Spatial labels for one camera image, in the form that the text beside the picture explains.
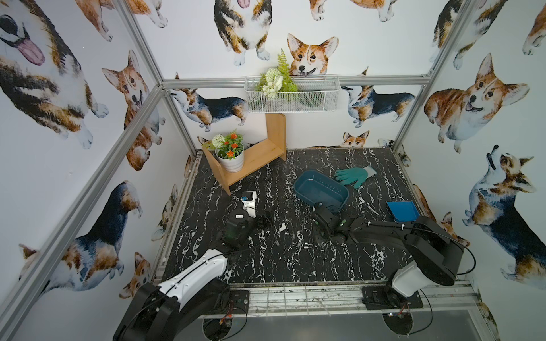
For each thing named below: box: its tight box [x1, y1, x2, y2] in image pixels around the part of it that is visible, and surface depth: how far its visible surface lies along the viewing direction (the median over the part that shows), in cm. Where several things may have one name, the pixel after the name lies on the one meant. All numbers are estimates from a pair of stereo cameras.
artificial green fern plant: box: [254, 48, 298, 100], surface depth 82 cm
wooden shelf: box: [202, 112, 288, 196], surface depth 109 cm
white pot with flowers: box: [201, 129, 245, 174], surface depth 97 cm
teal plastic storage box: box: [294, 169, 350, 212], surface depth 106 cm
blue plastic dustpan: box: [386, 201, 421, 223], surface depth 99 cm
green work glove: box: [334, 165, 378, 189], surface depth 110 cm
